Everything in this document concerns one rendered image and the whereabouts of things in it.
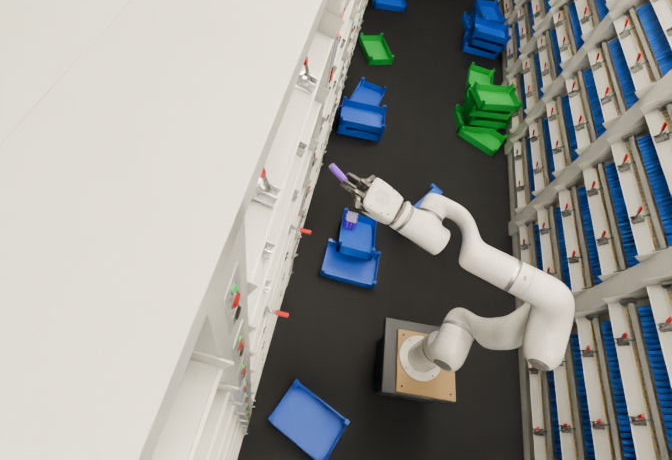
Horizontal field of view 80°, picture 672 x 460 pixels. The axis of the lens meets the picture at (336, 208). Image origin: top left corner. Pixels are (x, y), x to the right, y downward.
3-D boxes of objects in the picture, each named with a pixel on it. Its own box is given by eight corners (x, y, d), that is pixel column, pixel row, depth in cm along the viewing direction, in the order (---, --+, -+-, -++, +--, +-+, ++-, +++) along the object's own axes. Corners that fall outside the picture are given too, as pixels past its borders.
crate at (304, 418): (346, 422, 185) (350, 421, 178) (321, 465, 174) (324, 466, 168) (294, 381, 190) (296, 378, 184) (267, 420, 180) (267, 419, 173)
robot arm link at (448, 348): (455, 344, 163) (483, 328, 143) (436, 385, 154) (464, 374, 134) (429, 327, 165) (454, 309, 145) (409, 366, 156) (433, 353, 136)
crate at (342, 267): (377, 257, 233) (381, 251, 226) (372, 289, 222) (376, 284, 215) (327, 244, 232) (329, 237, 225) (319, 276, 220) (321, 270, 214)
